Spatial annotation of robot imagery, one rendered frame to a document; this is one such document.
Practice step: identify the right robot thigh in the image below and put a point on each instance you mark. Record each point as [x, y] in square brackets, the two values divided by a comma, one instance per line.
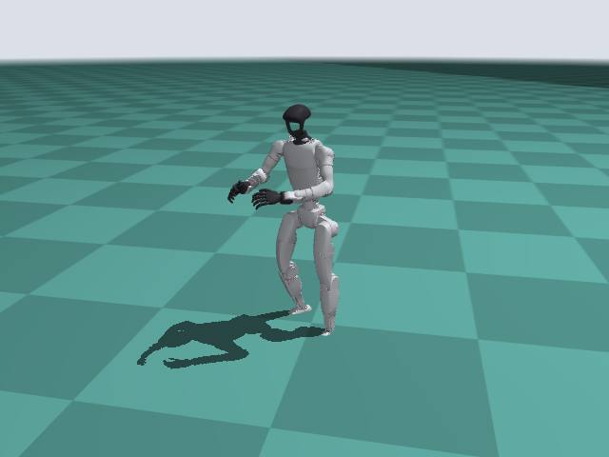
[286, 241]

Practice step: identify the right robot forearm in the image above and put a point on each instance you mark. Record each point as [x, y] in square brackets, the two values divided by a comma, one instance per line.
[255, 181]

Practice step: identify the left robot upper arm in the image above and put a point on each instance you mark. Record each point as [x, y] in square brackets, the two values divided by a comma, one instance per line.
[325, 156]

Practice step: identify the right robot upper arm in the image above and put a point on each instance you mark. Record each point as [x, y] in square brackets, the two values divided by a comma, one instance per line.
[271, 160]

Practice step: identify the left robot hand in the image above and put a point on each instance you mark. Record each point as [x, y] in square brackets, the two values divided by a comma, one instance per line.
[270, 198]

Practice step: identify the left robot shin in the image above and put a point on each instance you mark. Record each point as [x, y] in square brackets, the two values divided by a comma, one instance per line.
[329, 302]

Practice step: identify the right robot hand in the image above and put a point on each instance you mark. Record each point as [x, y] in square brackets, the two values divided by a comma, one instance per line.
[240, 187]

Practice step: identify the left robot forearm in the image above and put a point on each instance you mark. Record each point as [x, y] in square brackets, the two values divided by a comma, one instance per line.
[313, 193]

